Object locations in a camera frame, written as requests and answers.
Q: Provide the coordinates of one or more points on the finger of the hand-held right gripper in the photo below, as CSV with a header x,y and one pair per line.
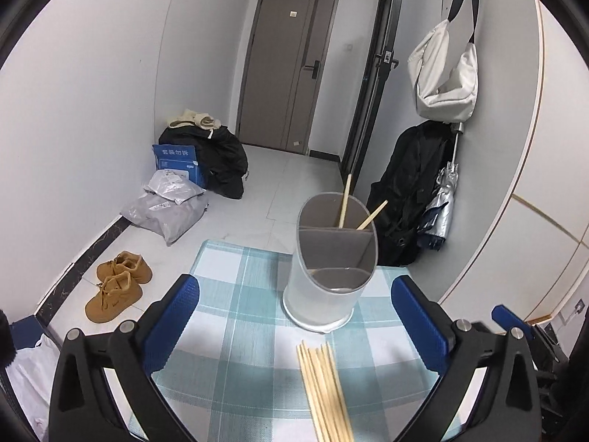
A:
x,y
502,316

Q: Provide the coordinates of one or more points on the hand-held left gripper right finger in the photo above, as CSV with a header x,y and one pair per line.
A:
x,y
418,322

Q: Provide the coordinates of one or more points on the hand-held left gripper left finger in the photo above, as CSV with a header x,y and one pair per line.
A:
x,y
172,317

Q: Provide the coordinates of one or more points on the grey utensil holder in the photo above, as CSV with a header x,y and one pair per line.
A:
x,y
317,294

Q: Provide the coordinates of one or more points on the light wooden chopstick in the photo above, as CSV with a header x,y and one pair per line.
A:
x,y
372,215
345,200

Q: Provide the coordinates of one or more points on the pile of wooden chopsticks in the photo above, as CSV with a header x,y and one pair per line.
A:
x,y
322,391

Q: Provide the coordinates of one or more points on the white shoulder bag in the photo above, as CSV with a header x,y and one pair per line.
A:
x,y
441,73

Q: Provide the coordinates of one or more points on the brown shoe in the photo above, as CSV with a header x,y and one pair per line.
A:
x,y
126,267
112,299

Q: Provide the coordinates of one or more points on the blue checked tablecloth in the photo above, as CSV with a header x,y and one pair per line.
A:
x,y
239,313

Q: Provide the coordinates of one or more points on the large grey parcel bag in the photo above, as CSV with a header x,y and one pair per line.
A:
x,y
165,216

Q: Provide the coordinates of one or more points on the small grey parcel bag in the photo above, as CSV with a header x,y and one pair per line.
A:
x,y
172,186

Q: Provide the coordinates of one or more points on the silver folding umbrella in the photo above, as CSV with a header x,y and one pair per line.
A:
x,y
444,193

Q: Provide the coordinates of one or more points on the black coat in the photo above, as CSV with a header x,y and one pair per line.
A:
x,y
405,184

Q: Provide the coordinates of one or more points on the white cabinet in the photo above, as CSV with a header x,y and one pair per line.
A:
x,y
543,170

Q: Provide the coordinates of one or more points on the white plastic bag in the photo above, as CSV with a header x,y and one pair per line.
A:
x,y
32,377

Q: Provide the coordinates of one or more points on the blue cardboard box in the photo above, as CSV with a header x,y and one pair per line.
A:
x,y
177,156

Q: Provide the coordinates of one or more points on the dark cloth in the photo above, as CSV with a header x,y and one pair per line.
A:
x,y
5,336

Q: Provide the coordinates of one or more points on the black garment pile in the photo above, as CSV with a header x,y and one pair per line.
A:
x,y
225,156

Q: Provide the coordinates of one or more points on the grey door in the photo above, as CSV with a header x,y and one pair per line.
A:
x,y
276,78

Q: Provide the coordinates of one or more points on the wall outlet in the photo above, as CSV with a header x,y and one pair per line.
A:
x,y
576,308

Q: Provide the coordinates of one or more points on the black sliding door frame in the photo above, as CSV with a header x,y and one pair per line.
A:
x,y
368,101

